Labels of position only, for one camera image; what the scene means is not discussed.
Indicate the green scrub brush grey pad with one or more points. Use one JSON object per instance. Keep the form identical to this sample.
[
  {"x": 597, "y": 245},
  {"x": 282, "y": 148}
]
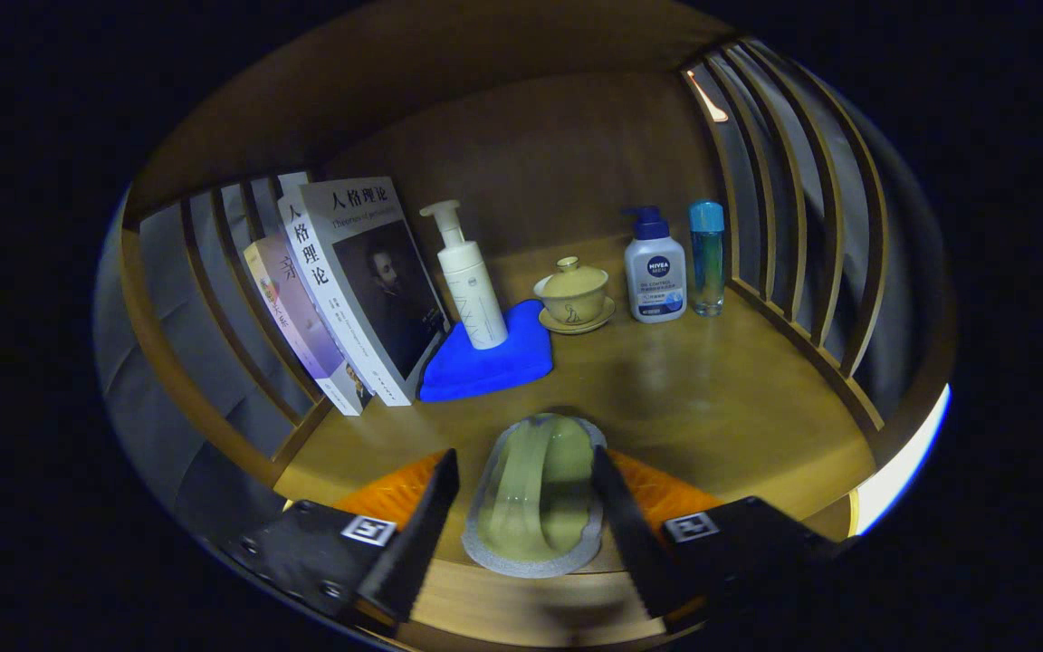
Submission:
[{"x": 535, "y": 498}]

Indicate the blue folded cloth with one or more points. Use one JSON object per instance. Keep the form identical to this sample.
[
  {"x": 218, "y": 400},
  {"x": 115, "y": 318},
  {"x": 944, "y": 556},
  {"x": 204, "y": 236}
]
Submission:
[{"x": 485, "y": 367}]

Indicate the yellow lidded tea cup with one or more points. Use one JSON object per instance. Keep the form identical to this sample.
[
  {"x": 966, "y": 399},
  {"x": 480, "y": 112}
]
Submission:
[{"x": 573, "y": 294}]

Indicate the wooden countertop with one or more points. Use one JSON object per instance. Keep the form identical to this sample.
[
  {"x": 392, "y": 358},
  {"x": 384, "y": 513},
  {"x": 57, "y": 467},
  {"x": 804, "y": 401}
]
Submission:
[{"x": 712, "y": 407}]

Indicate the wooden cabinet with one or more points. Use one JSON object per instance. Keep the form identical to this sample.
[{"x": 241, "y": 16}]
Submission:
[{"x": 485, "y": 136}]

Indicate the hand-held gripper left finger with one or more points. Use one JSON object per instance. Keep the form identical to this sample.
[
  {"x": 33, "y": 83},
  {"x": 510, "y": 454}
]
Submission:
[{"x": 422, "y": 543}]

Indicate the thick white portrait book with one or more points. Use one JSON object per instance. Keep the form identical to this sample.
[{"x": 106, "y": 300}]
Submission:
[{"x": 386, "y": 290}]

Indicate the white bottle with blue pump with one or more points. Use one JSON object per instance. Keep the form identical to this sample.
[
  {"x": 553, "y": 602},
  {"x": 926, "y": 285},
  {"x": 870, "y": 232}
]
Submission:
[{"x": 655, "y": 281}]

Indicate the wooden drawer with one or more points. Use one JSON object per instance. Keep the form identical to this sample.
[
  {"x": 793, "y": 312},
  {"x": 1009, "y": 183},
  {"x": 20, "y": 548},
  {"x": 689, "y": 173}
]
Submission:
[{"x": 531, "y": 616}]

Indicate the purple book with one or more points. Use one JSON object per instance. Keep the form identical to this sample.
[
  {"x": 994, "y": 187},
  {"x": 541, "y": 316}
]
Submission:
[{"x": 300, "y": 308}]

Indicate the teal bottle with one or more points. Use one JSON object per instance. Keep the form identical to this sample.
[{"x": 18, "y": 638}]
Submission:
[{"x": 707, "y": 263}]

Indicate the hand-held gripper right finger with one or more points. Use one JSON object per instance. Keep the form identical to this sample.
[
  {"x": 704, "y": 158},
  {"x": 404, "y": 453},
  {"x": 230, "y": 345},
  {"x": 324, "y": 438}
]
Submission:
[{"x": 630, "y": 543}]

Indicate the thin white book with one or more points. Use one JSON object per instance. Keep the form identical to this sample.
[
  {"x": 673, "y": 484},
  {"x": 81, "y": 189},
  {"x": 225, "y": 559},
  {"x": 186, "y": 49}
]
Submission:
[{"x": 293, "y": 184}]

